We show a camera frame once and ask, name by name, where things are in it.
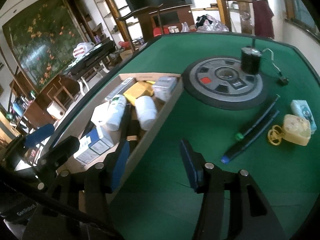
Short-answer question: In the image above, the white pink medicine box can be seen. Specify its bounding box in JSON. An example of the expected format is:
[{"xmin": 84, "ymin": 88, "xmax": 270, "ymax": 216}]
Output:
[{"xmin": 105, "ymin": 77, "xmax": 136, "ymax": 101}]

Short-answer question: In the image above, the wooden chair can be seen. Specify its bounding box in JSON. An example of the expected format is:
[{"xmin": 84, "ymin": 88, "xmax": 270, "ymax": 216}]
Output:
[{"xmin": 221, "ymin": 0, "xmax": 254, "ymax": 35}]

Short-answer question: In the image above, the black pen blue cap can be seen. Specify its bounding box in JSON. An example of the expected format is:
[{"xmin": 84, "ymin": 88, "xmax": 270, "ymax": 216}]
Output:
[{"xmin": 221, "ymin": 109, "xmax": 280, "ymax": 164}]

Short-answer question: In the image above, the white power adapter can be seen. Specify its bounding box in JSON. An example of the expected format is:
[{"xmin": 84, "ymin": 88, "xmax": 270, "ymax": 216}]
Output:
[{"xmin": 91, "ymin": 102, "xmax": 111, "ymax": 127}]

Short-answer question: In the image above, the grey barcode box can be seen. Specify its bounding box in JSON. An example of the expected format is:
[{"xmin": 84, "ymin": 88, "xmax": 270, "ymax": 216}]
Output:
[{"xmin": 152, "ymin": 76, "xmax": 178, "ymax": 102}]

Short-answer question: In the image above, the black pen green cap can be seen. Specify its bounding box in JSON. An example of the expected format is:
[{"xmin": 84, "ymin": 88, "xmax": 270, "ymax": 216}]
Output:
[{"xmin": 234, "ymin": 94, "xmax": 280, "ymax": 141}]

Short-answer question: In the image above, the window with wooden frame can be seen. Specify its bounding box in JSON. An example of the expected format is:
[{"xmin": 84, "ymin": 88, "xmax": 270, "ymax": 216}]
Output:
[{"xmin": 284, "ymin": 0, "xmax": 319, "ymax": 43}]

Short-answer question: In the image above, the floral wall painting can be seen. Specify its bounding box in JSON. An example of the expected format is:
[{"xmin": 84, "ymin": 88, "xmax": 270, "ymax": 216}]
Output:
[{"xmin": 2, "ymin": 0, "xmax": 85, "ymax": 90}]

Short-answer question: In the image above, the maroon cloth on chair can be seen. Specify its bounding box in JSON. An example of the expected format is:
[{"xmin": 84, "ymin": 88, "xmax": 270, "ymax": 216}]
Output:
[{"xmin": 252, "ymin": 0, "xmax": 274, "ymax": 39}]

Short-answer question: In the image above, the white medicine bottle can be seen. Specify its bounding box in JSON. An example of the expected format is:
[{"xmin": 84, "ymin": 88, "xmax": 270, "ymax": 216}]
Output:
[{"xmin": 135, "ymin": 95, "xmax": 158, "ymax": 131}]

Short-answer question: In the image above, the white tube bottle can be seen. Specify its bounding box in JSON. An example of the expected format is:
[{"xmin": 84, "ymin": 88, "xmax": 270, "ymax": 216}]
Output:
[{"xmin": 107, "ymin": 94, "xmax": 126, "ymax": 131}]

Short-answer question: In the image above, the white wire with plug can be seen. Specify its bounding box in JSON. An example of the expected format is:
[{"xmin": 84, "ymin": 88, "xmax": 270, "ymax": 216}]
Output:
[{"xmin": 261, "ymin": 48, "xmax": 290, "ymax": 86}]

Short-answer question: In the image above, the cream yellow cartoon case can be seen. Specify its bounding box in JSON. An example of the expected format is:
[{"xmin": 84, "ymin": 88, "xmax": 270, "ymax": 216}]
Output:
[{"xmin": 282, "ymin": 114, "xmax": 311, "ymax": 146}]

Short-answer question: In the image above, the cardboard box tray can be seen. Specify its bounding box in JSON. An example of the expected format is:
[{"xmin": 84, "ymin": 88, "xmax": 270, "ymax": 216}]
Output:
[{"xmin": 49, "ymin": 73, "xmax": 185, "ymax": 205}]

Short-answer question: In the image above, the blue white medicine box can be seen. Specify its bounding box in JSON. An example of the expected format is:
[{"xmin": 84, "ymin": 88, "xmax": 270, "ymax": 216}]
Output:
[{"xmin": 73, "ymin": 126, "xmax": 114, "ymax": 165}]

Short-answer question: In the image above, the black pen purple cap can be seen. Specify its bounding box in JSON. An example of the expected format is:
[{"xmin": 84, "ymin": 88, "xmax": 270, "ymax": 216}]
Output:
[{"xmin": 120, "ymin": 103, "xmax": 132, "ymax": 141}]

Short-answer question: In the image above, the yellow keychain cord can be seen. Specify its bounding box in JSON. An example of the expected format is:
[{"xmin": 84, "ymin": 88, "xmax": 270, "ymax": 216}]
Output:
[{"xmin": 267, "ymin": 125, "xmax": 284, "ymax": 146}]

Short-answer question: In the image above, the yellow cream jar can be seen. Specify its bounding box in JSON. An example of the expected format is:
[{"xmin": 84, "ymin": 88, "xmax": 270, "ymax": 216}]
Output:
[{"xmin": 123, "ymin": 81, "xmax": 154, "ymax": 106}]

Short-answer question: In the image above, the light blue tissue pack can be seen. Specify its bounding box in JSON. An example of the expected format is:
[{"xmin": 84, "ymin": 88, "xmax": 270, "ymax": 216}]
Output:
[{"xmin": 291, "ymin": 100, "xmax": 317, "ymax": 134}]

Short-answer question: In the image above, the pile of clothes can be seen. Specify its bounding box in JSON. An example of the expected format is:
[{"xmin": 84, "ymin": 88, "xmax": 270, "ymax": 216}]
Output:
[{"xmin": 196, "ymin": 14, "xmax": 229, "ymax": 32}]

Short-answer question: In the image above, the black cylindrical motor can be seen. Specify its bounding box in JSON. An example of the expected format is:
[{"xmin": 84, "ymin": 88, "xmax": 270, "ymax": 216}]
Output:
[{"xmin": 241, "ymin": 38, "xmax": 261, "ymax": 75}]

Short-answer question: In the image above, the black pen gold band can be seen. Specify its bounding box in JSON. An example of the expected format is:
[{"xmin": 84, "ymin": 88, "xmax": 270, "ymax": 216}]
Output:
[{"xmin": 126, "ymin": 120, "xmax": 140, "ymax": 154}]

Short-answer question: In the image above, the round grey table console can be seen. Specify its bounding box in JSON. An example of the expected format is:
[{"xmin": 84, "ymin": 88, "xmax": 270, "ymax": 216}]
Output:
[{"xmin": 182, "ymin": 56, "xmax": 268, "ymax": 111}]

